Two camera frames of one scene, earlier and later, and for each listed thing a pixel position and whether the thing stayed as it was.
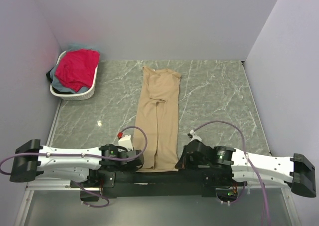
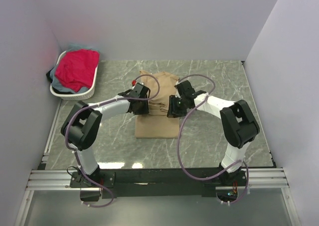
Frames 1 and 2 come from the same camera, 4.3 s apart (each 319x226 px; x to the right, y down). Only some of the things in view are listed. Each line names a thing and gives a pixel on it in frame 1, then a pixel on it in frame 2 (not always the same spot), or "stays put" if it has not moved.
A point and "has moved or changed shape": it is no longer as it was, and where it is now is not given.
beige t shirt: (157, 115) has moved or changed shape
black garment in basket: (57, 91) stays put
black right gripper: (184, 162) to (172, 109)
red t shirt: (76, 69) stays put
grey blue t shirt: (60, 86) stays put
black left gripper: (129, 169) to (145, 110)
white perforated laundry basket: (74, 97) stays put
